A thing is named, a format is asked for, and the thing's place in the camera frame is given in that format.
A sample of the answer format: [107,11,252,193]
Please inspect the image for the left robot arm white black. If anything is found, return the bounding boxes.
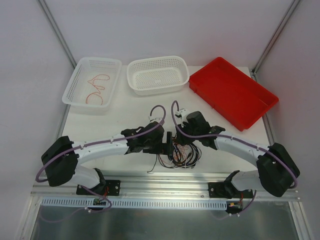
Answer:
[41,121,174,195]

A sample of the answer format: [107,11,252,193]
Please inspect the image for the left aluminium frame post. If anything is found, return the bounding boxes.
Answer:
[36,0,77,68]

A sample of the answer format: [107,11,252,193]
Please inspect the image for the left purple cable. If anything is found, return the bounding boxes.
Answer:
[36,104,168,183]

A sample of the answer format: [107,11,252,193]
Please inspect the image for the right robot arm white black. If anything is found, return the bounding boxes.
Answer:
[172,108,301,199]

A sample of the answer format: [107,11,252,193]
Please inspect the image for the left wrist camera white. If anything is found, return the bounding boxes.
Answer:
[148,115,163,123]

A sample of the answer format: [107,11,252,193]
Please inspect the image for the aluminium frame post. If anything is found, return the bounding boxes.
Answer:
[36,0,77,68]
[250,0,303,79]

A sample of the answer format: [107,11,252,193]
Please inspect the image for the white perforated rounded basket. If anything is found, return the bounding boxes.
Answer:
[126,55,190,96]

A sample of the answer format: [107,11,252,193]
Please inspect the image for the clear white rectangular basket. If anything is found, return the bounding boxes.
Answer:
[62,57,122,115]

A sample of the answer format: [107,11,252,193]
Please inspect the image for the aluminium mounting rail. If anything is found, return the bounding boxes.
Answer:
[31,170,302,202]

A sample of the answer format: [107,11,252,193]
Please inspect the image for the right aluminium frame post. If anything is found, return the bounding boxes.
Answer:
[250,0,303,79]

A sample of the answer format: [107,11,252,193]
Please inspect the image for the red plastic tray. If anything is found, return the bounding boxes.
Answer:
[189,57,279,132]

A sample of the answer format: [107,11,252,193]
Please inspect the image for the white slotted cable duct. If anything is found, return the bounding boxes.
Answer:
[41,197,227,211]

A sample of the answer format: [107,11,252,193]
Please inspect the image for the black and orange cables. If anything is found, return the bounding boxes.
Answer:
[147,139,202,174]

